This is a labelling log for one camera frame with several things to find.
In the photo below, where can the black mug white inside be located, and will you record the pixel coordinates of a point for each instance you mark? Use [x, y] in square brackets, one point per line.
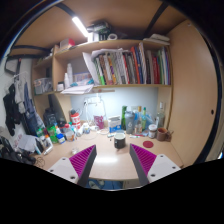
[119, 141]

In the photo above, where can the black box device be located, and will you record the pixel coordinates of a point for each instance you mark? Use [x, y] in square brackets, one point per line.
[50, 118]

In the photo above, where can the white jar blue lid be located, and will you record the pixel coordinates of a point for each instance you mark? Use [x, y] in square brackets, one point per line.
[61, 139]

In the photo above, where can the magenta pouch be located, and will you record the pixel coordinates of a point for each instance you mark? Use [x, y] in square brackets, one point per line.
[99, 122]

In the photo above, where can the green plastic jar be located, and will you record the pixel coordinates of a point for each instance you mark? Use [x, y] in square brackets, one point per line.
[52, 134]

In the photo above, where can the clear glass bottle white cap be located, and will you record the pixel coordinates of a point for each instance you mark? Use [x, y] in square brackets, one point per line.
[160, 119]

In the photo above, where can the green glass bottle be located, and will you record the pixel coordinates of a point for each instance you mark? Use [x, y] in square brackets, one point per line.
[124, 115]

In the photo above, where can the grey shaker bottle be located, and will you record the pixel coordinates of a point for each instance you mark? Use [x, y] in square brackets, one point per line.
[129, 123]

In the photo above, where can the hanging dark clothes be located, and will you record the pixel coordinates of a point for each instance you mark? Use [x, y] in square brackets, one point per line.
[20, 106]

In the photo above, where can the red and white canister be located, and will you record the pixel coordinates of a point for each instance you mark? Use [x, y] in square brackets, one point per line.
[75, 120]

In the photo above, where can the white LED light bar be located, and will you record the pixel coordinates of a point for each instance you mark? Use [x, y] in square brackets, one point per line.
[80, 26]

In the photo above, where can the flat round red coaster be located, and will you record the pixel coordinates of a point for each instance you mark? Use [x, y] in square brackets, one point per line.
[148, 144]

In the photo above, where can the white wall power outlet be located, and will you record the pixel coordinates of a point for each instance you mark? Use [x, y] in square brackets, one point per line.
[92, 100]

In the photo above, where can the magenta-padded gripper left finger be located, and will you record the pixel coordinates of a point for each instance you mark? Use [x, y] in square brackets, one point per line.
[77, 163]

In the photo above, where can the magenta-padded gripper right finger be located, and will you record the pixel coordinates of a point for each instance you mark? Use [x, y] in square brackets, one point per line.
[146, 161]

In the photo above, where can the brown ceramic mug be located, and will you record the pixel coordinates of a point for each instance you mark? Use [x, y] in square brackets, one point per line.
[162, 134]

